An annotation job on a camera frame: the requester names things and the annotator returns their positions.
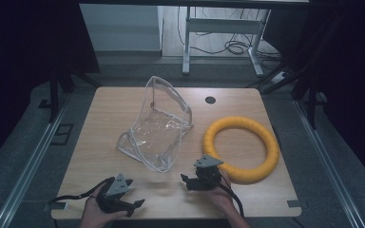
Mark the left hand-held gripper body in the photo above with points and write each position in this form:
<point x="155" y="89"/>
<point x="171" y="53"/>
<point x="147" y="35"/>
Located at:
<point x="115" y="194"/>

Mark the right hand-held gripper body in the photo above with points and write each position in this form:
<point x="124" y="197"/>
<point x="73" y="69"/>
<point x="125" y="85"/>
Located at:
<point x="207" y="174"/>

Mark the person's right hand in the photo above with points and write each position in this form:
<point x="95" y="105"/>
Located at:
<point x="220" y="198"/>

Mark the person's left hand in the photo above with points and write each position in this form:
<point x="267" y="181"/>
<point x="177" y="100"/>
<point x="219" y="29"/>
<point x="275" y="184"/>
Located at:
<point x="92" y="210"/>

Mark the clear plastic zipper bag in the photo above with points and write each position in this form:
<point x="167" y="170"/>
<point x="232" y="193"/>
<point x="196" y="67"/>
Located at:
<point x="158" y="133"/>

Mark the dark round table grommet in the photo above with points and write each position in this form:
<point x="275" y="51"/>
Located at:
<point x="210" y="100"/>

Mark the dark floor hatch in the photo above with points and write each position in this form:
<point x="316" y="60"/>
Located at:
<point x="62" y="134"/>

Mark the black metal stand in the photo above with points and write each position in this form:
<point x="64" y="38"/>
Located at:
<point x="312" y="101"/>
<point x="54" y="95"/>

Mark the white power strip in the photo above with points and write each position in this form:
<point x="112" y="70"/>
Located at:
<point x="279" y="77"/>

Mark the dark curtain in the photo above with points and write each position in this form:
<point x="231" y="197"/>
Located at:
<point x="22" y="63"/>
<point x="345" y="79"/>

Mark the grey table bracket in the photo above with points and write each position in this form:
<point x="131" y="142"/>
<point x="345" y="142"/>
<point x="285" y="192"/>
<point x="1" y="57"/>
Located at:
<point x="57" y="206"/>

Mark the grey floor rail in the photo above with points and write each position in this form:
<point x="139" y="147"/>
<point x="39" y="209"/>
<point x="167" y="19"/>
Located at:
<point x="28" y="171"/>
<point x="326" y="164"/>

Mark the white metal desk frame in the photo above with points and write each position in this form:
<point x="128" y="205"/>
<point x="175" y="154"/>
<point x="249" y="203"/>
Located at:
<point x="221" y="26"/>

